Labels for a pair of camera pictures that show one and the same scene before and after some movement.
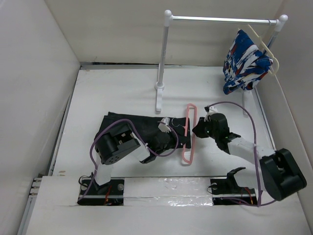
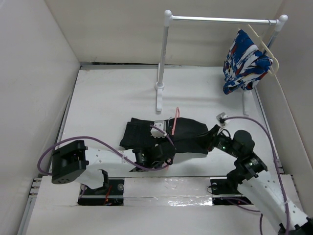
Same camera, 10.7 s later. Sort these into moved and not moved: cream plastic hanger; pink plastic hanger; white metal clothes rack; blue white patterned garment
Moved: pink plastic hanger
Not moved: cream plastic hanger; blue white patterned garment; white metal clothes rack
